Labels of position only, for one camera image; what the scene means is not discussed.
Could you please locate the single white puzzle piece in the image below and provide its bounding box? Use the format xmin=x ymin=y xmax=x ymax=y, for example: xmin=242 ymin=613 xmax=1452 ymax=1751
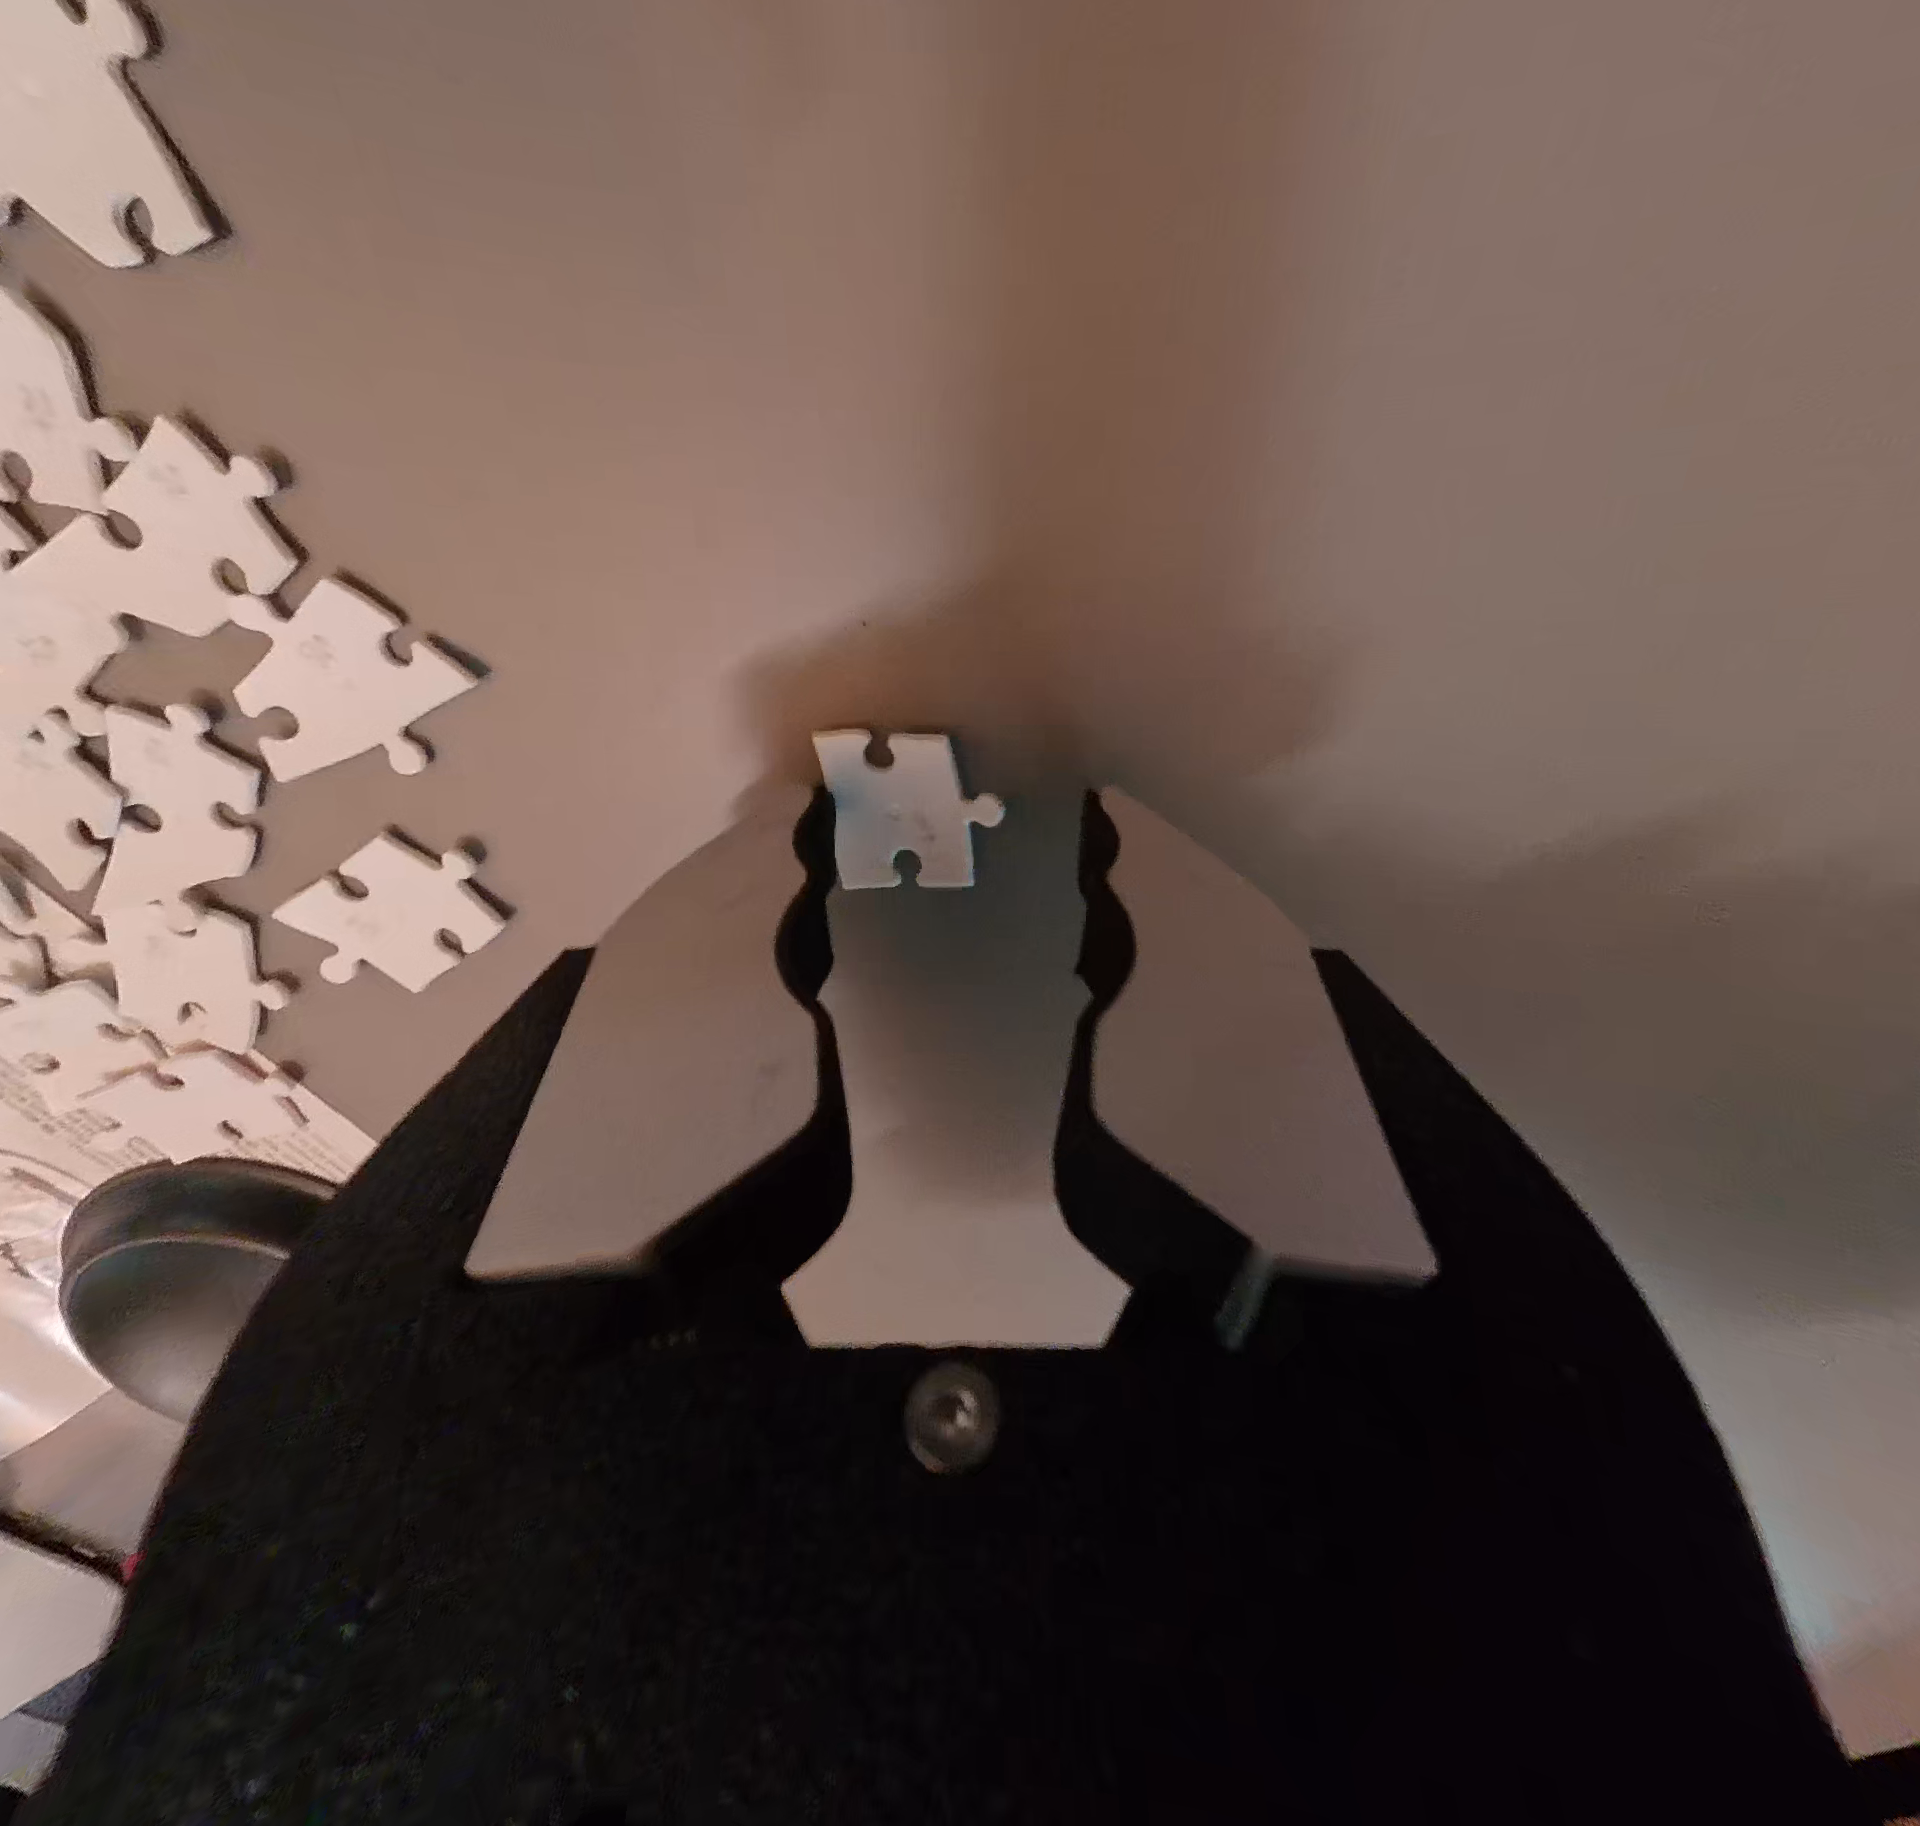
xmin=809 ymin=727 xmax=1007 ymax=895

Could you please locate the black round puzzle stand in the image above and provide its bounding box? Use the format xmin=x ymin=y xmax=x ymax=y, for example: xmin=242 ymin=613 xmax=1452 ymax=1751
xmin=59 ymin=1164 xmax=339 ymax=1424

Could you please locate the printed instruction sheet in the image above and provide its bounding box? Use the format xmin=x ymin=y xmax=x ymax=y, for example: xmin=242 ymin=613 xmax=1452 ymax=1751
xmin=0 ymin=1052 xmax=377 ymax=1549

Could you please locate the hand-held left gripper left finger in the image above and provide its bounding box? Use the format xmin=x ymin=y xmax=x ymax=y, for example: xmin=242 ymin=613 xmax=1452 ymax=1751
xmin=463 ymin=782 xmax=857 ymax=1287

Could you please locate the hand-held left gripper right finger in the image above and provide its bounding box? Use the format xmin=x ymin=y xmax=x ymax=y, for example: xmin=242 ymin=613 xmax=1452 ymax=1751
xmin=1055 ymin=788 xmax=1440 ymax=1350

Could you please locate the pile of white puzzle pieces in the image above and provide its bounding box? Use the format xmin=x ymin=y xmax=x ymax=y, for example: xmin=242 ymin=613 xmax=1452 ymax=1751
xmin=0 ymin=0 xmax=514 ymax=1168

